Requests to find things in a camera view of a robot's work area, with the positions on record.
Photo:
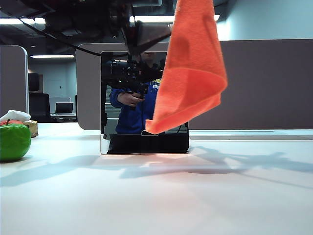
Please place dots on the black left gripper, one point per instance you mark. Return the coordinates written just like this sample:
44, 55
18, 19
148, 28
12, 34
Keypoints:
93, 17

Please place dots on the orange microfiber cloth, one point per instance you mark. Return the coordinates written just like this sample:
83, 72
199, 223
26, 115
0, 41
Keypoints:
195, 73

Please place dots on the square white-framed table mirror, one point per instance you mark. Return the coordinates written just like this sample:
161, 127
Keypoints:
127, 120

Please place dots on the white crumpled cloth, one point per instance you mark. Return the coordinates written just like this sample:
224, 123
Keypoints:
14, 115

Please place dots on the long ceiling strip light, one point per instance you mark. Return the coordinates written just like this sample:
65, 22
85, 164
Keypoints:
151, 19

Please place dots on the short ceiling strip light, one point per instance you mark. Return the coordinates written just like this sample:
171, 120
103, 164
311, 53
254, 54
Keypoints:
52, 56

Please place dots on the white background office desk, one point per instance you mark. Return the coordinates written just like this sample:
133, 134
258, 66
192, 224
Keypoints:
61, 100

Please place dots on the dark laptop screen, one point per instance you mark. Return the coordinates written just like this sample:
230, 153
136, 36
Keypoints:
64, 108

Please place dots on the dark background cabinet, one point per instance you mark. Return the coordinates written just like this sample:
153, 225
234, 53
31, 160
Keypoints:
34, 82

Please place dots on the black office chair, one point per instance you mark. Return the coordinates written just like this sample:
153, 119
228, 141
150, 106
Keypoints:
40, 107

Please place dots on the narrow grey desk partition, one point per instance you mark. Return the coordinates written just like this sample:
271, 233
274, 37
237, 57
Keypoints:
14, 80

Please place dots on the beige cardboard box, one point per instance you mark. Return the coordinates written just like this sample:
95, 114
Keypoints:
33, 128

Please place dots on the wide grey desk partition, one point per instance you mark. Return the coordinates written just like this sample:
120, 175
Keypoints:
269, 98

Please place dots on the red-orange toy fruit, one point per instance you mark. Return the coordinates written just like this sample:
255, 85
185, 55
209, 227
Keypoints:
13, 122

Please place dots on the green toy apple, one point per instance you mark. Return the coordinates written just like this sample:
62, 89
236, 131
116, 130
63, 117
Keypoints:
12, 144

